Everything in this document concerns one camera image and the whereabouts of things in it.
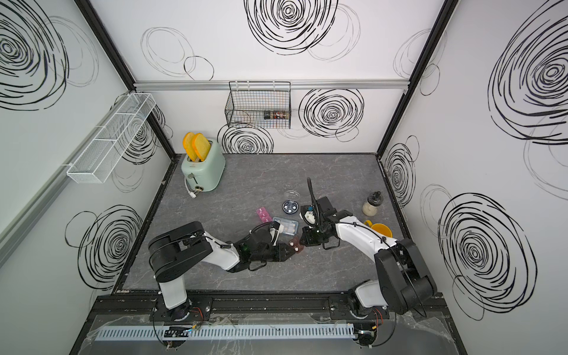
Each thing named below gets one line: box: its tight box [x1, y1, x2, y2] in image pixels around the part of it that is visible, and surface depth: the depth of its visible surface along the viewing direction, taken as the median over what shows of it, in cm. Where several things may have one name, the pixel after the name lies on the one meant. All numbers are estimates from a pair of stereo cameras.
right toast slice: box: [192, 133, 212, 162], surface depth 100 cm
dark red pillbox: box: [288, 235, 304, 254], surface depth 90 cm
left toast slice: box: [182, 131, 198, 162], surface depth 97 cm
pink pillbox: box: [255, 207, 273, 223], surface depth 98 cm
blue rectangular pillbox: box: [272, 216, 299, 236], surface depth 94 cm
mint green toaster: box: [181, 139, 227, 192], surface depth 99 cm
